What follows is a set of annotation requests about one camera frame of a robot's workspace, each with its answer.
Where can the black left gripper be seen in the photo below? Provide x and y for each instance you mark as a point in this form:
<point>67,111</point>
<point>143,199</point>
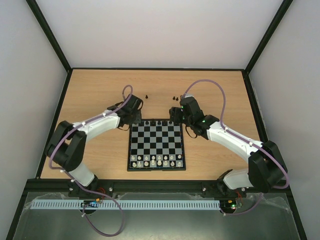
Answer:
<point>139,118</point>

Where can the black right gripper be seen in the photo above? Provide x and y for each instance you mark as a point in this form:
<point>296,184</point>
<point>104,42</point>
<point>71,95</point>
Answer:
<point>175,115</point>

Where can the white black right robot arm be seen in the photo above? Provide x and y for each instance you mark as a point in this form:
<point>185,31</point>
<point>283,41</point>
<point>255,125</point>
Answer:
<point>265,164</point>

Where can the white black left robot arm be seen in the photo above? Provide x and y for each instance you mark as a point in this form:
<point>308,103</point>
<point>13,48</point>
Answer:
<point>67,144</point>

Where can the black and white chessboard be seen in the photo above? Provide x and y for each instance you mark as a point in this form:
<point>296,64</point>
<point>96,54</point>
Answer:
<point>159,140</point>

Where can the black aluminium rail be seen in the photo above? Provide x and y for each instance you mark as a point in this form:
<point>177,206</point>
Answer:
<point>112,187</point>

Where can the white cable duct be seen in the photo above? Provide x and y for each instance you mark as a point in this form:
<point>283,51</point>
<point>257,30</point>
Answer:
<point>73,204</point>

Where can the black enclosure frame post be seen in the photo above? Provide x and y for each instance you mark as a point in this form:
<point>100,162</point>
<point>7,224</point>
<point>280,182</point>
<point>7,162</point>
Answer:
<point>38,14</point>
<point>276,20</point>

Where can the black enclosure frame post left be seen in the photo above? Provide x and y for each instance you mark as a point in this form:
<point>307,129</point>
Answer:
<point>38,14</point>

